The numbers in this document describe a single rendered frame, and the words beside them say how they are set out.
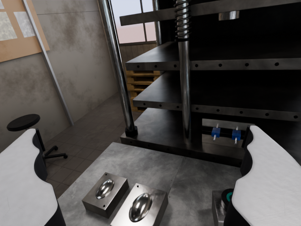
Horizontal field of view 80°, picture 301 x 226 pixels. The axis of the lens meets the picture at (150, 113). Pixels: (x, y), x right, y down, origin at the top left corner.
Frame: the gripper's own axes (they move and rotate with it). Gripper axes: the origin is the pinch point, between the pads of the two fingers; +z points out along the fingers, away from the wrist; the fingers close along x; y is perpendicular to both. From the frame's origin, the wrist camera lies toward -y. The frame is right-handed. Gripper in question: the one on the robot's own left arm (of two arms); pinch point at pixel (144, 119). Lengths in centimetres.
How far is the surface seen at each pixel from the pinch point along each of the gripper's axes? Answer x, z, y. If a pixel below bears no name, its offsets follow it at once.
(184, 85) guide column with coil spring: 21, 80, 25
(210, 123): 38, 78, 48
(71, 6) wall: -120, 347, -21
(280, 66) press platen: 59, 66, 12
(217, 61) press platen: 36, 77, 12
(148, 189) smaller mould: 1, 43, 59
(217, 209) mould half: 24, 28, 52
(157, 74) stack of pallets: 22, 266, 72
